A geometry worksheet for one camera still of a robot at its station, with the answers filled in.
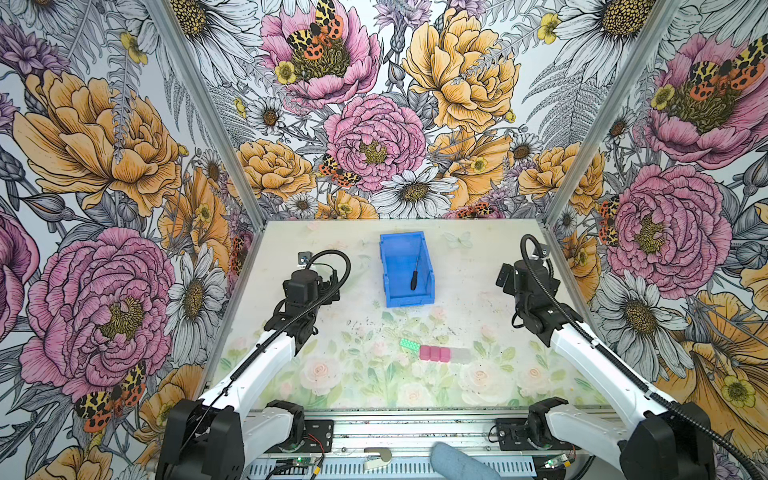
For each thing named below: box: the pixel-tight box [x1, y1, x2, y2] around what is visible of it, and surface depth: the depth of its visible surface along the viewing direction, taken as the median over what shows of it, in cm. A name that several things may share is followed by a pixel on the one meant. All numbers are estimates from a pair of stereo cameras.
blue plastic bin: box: [379, 231, 436, 308], surface depth 106 cm
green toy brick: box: [399, 338, 421, 352], surface depth 90 cm
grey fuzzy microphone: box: [429, 441, 502, 480], surface depth 70 cm
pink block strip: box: [419, 345, 451, 363], surface depth 89 cm
